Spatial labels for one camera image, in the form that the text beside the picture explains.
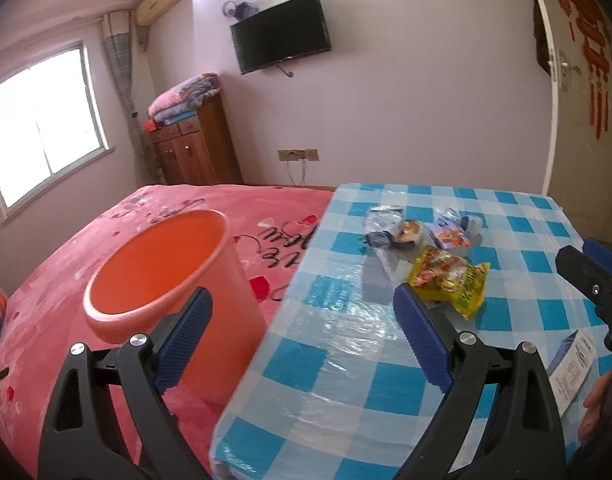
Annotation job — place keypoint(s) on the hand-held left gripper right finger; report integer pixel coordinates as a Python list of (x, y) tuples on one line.
[(421, 340)]

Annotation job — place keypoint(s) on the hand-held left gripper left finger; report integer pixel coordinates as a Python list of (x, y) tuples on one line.
[(186, 340)]

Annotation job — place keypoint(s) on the cartoon printed tissue pack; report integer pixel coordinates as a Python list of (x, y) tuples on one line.
[(573, 370)]

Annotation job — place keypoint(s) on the yellow snack packet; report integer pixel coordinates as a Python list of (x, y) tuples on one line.
[(451, 275)]

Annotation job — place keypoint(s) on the orange plastic bucket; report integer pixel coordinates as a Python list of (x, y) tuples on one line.
[(156, 260)]

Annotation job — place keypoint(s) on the small brown snack packet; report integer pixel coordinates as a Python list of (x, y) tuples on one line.
[(411, 234)]

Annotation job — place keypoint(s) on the blue white snack packet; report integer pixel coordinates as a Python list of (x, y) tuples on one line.
[(453, 232)]

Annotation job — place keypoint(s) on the person's right hand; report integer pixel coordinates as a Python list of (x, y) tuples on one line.
[(596, 400)]

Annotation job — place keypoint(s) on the blue checked tablecloth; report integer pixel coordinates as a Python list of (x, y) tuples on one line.
[(336, 360)]

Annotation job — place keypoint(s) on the white door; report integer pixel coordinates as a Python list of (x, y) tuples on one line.
[(576, 170)]

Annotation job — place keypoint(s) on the pink printed blanket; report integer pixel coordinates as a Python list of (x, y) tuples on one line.
[(61, 285)]

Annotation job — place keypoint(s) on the brown wooden cabinet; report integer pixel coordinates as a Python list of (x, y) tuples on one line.
[(196, 150)]

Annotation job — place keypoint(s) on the folded pink blue blanket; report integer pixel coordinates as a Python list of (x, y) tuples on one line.
[(186, 95)]

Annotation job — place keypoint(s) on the red paper door decoration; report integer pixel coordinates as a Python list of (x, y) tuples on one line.
[(586, 20)]

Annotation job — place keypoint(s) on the window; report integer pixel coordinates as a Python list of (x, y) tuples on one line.
[(46, 120)]

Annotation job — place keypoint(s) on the grey checked curtain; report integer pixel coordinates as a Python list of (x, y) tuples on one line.
[(123, 70)]

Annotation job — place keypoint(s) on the wall socket strip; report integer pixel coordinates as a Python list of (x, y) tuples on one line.
[(296, 155)]

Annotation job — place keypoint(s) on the black wall television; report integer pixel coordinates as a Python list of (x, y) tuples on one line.
[(281, 32)]

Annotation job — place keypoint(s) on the blue wall decal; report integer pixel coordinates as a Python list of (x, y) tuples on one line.
[(241, 10)]

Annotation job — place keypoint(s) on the wall air conditioner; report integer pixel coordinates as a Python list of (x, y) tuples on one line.
[(158, 5)]

